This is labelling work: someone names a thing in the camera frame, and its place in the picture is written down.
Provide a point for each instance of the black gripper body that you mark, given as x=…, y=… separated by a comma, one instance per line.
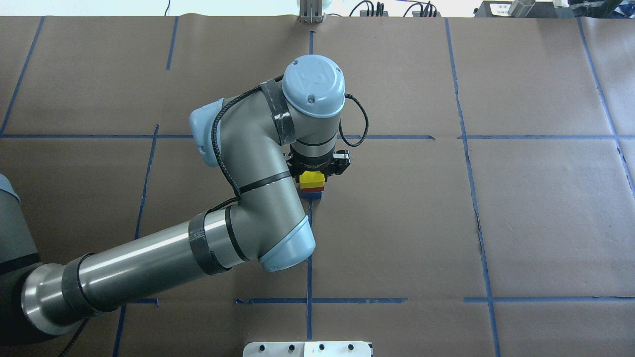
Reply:
x=311, y=163

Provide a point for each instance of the yellow wooden block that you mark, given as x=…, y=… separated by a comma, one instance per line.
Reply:
x=310, y=179

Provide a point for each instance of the blue wooden block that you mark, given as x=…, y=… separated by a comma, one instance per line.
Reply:
x=311, y=195

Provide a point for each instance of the red wooden block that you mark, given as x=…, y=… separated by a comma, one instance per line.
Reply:
x=313, y=190

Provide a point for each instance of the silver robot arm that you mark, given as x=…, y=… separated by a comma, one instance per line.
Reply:
x=261, y=141

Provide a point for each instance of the black power strip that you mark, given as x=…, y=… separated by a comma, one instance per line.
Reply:
x=367, y=8
x=426, y=9

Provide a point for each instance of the metal cup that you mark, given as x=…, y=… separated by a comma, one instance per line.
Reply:
x=520, y=8

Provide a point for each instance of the aluminium frame post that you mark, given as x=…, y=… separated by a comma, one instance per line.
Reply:
x=310, y=11

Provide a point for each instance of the white mount base plate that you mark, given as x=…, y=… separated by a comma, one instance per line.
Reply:
x=309, y=349

